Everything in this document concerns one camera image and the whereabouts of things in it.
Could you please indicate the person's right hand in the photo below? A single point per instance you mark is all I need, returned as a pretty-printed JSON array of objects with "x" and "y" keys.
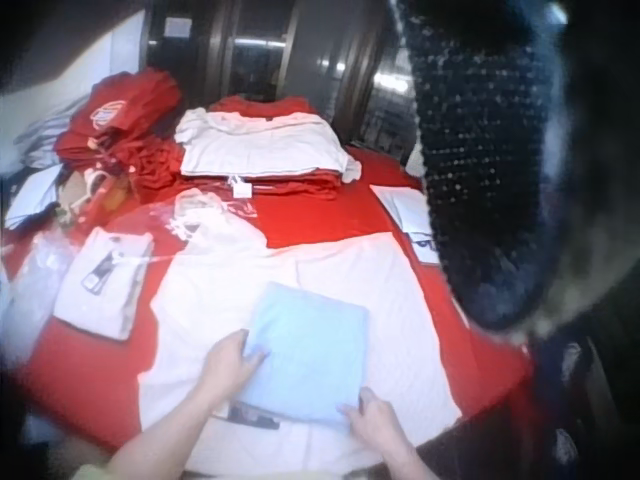
[{"x": 380, "y": 420}]

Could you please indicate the person's left hand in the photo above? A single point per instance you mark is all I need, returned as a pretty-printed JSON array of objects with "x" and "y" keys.
[{"x": 225, "y": 365}]

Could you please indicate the light blue folding board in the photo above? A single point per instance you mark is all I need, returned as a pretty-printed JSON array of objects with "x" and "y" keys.
[{"x": 305, "y": 345}]

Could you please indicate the white t-shirt spread flat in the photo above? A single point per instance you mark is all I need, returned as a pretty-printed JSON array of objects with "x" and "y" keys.
[{"x": 320, "y": 280}]

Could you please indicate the clear plastic bag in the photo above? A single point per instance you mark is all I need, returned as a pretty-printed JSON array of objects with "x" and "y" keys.
[
  {"x": 35, "y": 272},
  {"x": 210, "y": 220}
]

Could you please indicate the folded white t-shirt with tag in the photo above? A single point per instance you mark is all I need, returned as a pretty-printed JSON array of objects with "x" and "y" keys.
[{"x": 102, "y": 282}]

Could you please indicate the red table cloth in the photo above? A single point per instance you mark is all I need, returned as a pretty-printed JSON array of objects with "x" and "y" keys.
[{"x": 320, "y": 220}]

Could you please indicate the small white hang tag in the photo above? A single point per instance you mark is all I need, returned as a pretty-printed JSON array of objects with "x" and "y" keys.
[{"x": 242, "y": 189}]

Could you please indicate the stack of folded red t-shirts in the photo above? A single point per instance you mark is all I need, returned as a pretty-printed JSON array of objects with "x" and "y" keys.
[{"x": 280, "y": 177}]

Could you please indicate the white paper sheet blue print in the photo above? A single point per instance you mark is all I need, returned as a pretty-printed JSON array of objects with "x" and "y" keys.
[{"x": 410, "y": 215}]

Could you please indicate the brown paper bag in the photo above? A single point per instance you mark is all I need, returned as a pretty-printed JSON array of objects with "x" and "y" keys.
[{"x": 80, "y": 192}]

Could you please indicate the heap of red printed t-shirts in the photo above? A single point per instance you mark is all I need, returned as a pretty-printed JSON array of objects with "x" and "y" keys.
[{"x": 125, "y": 125}]

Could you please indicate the dark glass door cabinet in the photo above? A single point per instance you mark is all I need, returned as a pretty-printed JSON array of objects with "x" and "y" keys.
[{"x": 280, "y": 50}]

